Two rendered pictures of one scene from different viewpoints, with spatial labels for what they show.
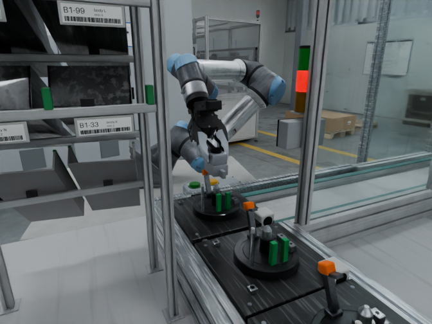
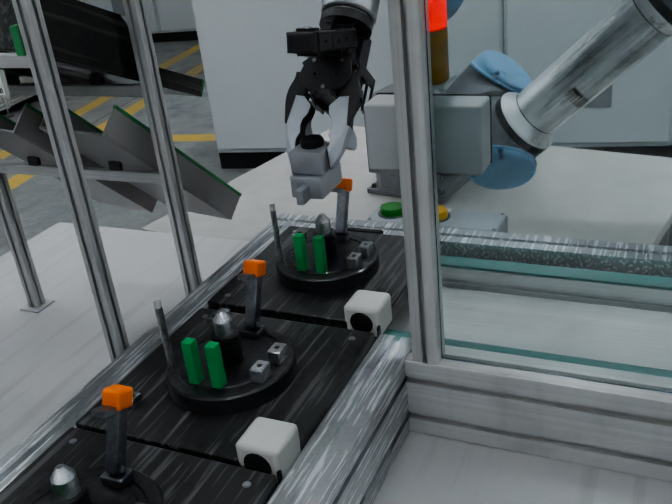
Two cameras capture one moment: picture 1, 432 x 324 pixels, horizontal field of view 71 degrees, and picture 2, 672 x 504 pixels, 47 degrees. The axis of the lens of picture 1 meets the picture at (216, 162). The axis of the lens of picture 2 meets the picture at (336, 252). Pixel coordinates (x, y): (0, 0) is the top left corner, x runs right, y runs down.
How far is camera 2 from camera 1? 77 cm
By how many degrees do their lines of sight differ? 48
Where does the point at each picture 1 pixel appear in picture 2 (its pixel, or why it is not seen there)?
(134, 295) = not seen: hidden behind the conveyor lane
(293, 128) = (380, 121)
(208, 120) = (327, 72)
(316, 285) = (209, 449)
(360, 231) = (640, 459)
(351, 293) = (226, 490)
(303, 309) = (134, 460)
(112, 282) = (139, 327)
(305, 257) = (284, 406)
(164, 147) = (50, 125)
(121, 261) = not seen: hidden behind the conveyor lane
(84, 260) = (155, 284)
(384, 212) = not seen: outside the picture
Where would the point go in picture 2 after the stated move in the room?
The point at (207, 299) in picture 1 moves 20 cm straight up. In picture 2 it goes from (93, 384) to (46, 223)
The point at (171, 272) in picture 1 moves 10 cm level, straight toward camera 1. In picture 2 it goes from (111, 331) to (40, 372)
